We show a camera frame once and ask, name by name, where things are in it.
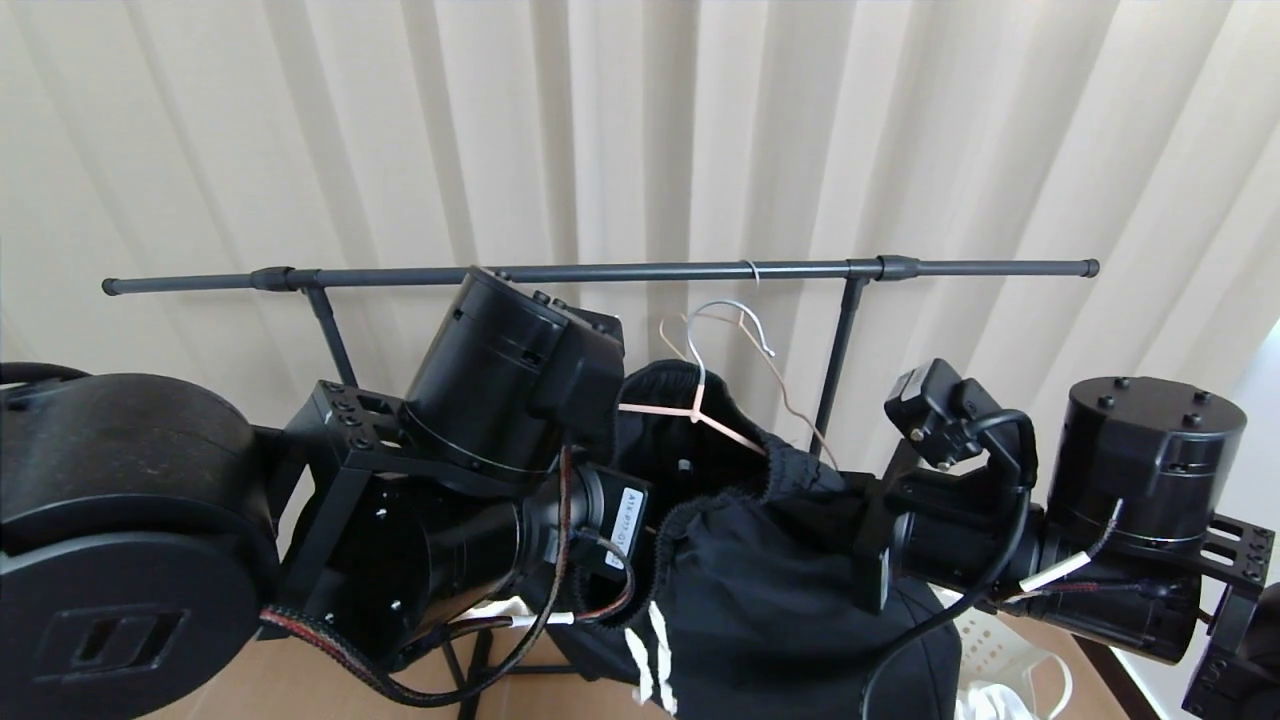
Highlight white laundry basket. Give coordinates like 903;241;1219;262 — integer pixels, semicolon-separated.
948;590;1077;720

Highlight black cable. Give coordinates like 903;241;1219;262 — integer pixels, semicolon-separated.
858;408;1042;720
0;361;91;388

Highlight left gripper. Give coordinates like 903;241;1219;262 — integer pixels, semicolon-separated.
522;462;654;603

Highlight pink clothes hanger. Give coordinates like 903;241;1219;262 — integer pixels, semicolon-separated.
657;259;842;471
617;299;778;459

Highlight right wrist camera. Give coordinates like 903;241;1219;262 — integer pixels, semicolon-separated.
883;357;1039;493

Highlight black clothes rack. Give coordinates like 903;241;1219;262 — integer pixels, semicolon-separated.
102;254;1101;720

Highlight white garment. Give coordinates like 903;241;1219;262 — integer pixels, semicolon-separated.
955;680;1043;720

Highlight beige curtain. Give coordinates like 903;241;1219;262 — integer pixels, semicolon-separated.
0;0;1280;641

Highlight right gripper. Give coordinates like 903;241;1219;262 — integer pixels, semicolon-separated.
852;468;1045;615

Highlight black shorts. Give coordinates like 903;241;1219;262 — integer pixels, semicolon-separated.
545;358;964;720

